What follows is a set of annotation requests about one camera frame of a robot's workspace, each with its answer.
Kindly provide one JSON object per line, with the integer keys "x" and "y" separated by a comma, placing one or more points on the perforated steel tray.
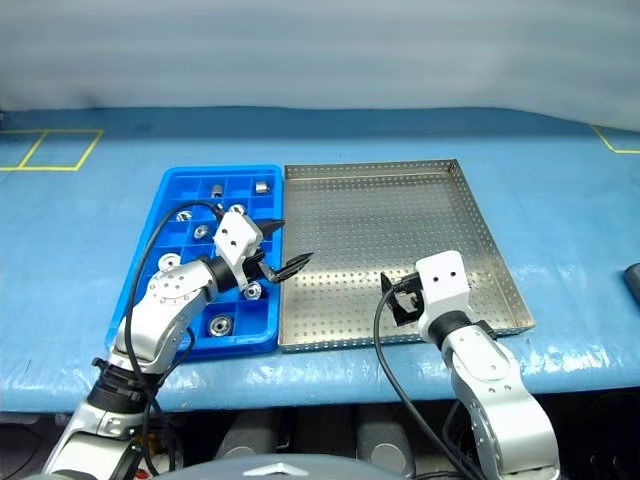
{"x": 375, "y": 210}

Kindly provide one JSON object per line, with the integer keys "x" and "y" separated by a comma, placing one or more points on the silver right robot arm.
{"x": 490, "y": 370}

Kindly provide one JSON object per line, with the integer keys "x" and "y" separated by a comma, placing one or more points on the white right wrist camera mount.
{"x": 442, "y": 270}

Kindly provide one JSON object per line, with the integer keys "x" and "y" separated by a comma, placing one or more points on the small silver flanged roller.
{"x": 183, "y": 216}
{"x": 252, "y": 289}
{"x": 201, "y": 231}
{"x": 237, "y": 207}

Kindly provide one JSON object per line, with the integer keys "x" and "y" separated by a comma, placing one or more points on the wide silver roller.
{"x": 167, "y": 260}
{"x": 220, "y": 325}

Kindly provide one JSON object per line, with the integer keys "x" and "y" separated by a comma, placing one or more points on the blue plastic compartment tray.
{"x": 252, "y": 322}

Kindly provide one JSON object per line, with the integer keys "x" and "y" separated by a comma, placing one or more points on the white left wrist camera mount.
{"x": 232, "y": 236}

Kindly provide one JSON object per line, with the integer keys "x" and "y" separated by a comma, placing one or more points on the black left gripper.
{"x": 256, "y": 265}

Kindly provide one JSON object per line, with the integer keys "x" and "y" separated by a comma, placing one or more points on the dark rounded shape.
{"x": 247, "y": 435}
{"x": 385, "y": 440}

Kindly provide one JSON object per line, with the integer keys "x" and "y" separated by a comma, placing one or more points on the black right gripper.
{"x": 412, "y": 290}

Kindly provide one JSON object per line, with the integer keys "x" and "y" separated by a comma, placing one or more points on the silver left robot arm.
{"x": 165, "y": 300}

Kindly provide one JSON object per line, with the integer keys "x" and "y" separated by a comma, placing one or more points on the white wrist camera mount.
{"x": 442, "y": 270}
{"x": 232, "y": 236}

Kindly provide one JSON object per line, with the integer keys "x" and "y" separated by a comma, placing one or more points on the small silver cylindrical roller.
{"x": 262, "y": 187}
{"x": 216, "y": 190}

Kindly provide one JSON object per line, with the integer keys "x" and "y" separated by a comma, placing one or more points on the black handheld device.
{"x": 634, "y": 282}

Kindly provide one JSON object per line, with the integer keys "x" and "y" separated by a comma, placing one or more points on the grey robot torso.
{"x": 280, "y": 472}

